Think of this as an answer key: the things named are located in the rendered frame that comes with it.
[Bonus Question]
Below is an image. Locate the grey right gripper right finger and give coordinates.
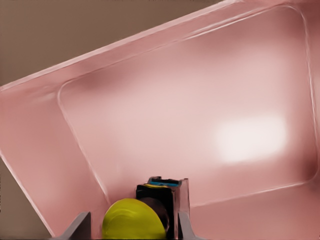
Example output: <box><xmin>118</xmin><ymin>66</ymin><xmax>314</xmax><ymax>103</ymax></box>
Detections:
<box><xmin>174</xmin><ymin>177</ymin><xmax>201</xmax><ymax>240</ymax></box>

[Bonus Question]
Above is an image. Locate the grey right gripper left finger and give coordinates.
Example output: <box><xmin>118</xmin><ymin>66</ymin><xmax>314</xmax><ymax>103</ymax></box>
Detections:
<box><xmin>54</xmin><ymin>211</ymin><xmax>92</xmax><ymax>240</ymax></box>

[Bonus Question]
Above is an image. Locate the pink storage box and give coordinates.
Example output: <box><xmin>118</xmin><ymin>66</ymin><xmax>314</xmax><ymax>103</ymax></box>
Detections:
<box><xmin>0</xmin><ymin>0</ymin><xmax>320</xmax><ymax>240</ymax></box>

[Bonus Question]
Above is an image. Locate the yellow push button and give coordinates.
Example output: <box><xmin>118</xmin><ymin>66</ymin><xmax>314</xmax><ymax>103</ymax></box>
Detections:
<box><xmin>101</xmin><ymin>176</ymin><xmax>183</xmax><ymax>240</ymax></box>

